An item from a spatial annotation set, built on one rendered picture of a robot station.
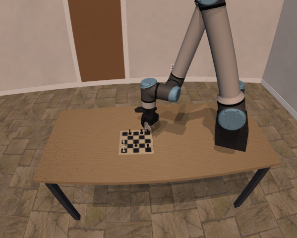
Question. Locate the black and tan chessboard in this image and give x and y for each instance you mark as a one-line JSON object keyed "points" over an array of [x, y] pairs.
{"points": [[141, 141]]}

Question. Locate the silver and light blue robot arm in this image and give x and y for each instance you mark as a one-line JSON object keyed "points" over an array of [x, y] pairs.
{"points": [[212, 16]]}

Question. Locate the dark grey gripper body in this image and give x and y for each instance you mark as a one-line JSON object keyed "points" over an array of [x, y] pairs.
{"points": [[150, 116]]}

